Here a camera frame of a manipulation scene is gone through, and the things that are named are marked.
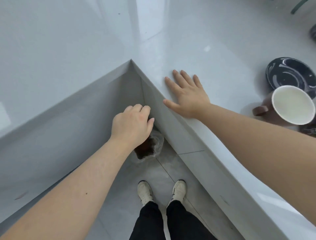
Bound person's left hand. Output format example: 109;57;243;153
110;104;155;149

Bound person's right hand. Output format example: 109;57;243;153
163;70;212;119

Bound clear plastic bag brown contents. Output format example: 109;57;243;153
134;126;164;161

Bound person's right forearm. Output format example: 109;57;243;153
197;103;316;226

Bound person's left forearm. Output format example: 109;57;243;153
0;135;139;240

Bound white left shoe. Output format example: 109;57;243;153
137;180;154;207

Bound white shoe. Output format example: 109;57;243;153
168;180;187;208
137;180;154;207

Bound white right shoe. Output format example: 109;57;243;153
168;180;187;208

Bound dark blue glazed plate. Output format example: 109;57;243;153
266;57;316;100

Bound brown mug white inside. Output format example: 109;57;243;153
252;85;316;128

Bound black trousers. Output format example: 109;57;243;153
129;200;218;240

